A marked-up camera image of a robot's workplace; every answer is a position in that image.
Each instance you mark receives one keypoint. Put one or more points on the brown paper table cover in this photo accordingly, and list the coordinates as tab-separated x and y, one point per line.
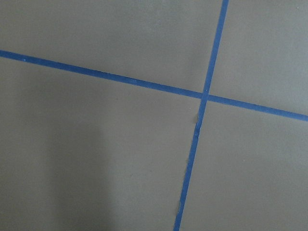
153	115

